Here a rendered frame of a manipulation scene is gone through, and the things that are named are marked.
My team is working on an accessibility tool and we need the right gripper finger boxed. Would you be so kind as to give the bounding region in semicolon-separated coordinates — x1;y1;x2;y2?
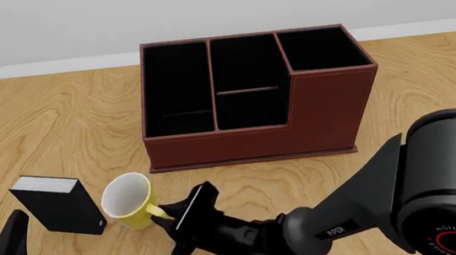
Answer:
151;214;182;244
157;197;195;221

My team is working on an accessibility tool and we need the yellow and white mug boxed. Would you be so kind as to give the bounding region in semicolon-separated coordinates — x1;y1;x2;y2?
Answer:
98;167;176;235

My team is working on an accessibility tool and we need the red-brown desk caddy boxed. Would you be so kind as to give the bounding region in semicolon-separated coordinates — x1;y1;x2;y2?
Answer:
132;18;388;176

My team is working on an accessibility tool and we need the black book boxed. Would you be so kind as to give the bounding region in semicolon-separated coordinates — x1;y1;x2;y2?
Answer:
7;166;110;245

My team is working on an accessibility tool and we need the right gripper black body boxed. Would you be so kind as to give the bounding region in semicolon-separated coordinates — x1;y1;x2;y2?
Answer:
153;179;228;255

